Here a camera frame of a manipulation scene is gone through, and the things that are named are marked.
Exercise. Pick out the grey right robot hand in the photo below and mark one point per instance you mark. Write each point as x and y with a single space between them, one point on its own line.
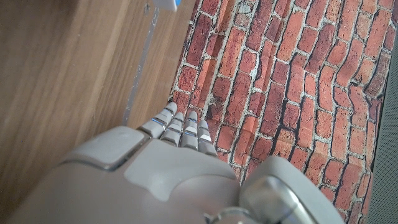
161 186

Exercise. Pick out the white blue pill organizer box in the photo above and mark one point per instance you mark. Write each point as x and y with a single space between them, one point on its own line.
166 3

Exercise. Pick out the red brick printed backdrop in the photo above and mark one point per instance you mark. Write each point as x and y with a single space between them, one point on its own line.
280 77

